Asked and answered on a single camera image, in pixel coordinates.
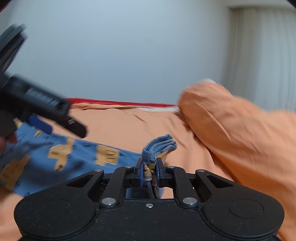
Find orange bed sheet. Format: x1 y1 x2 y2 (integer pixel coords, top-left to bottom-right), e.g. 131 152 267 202
0 102 296 241

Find person's left hand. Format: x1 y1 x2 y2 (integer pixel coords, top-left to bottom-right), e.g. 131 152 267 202
0 134 18 153

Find blue pants with orange print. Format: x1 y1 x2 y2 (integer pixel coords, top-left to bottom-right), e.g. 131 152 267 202
0 117 178 200

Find pale pleated curtain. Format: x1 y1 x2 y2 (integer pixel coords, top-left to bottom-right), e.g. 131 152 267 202
222 7 296 112

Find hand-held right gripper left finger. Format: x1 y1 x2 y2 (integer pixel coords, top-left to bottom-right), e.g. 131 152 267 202
66 159 145 207

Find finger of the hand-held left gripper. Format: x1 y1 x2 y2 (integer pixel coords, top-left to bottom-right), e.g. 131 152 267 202
61 116 88 139
28 115 53 135

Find orange pillow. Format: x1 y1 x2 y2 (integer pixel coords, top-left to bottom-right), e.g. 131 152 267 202
179 80 296 241

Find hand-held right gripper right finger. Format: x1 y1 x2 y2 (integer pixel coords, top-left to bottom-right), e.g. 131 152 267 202
156 158 234 207

